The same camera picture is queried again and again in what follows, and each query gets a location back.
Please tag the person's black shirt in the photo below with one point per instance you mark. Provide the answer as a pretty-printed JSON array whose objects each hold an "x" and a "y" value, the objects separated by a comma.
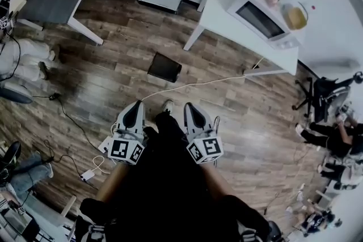
[{"x": 90, "y": 212}]

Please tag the white desk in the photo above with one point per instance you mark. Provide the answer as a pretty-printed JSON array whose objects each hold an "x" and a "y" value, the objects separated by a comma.
[{"x": 42, "y": 209}]

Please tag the black office chair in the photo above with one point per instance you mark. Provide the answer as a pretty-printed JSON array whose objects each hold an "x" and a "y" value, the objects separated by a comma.
[{"x": 321, "y": 93}]

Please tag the white power adapter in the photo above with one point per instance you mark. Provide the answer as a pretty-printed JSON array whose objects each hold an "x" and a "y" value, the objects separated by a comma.
[{"x": 88, "y": 174}]

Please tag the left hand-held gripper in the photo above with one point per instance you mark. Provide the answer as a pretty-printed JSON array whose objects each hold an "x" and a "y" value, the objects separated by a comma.
[{"x": 123, "y": 148}]

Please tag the person's right shoe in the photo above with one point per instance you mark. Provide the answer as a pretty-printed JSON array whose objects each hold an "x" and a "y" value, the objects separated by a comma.
[{"x": 168, "y": 106}]

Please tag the white mesh chair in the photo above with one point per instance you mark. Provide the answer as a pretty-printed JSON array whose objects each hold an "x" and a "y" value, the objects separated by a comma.
[{"x": 340, "y": 99}]

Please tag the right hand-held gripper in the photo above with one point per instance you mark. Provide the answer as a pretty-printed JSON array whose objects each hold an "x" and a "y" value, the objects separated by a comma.
[{"x": 208, "y": 147}]

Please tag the person's left forearm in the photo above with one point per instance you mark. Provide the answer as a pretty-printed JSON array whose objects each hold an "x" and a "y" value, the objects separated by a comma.
[{"x": 112, "y": 181}]

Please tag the yellow tray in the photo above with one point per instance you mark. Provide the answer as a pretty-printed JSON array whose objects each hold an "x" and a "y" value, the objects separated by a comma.
[{"x": 296, "y": 17}]

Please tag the person's right forearm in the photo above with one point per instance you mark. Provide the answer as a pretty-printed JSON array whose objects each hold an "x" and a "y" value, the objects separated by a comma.
[{"x": 217, "y": 178}]

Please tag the grey round-base machine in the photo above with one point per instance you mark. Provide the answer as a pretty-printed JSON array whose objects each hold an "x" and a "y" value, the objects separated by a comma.
[{"x": 14, "y": 93}]

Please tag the black mesh waste bin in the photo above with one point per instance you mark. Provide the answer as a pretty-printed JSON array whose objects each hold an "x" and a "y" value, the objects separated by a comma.
[{"x": 164, "y": 68}]

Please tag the black power adapter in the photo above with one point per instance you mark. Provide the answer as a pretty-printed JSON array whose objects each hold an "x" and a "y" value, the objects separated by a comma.
[{"x": 54, "y": 97}]

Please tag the white microwave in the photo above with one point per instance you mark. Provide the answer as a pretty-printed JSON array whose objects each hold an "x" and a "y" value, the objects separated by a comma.
[{"x": 255, "y": 17}]

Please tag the person's black trousers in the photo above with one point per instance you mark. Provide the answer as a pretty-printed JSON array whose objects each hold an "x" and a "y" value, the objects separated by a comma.
[{"x": 170, "y": 164}]

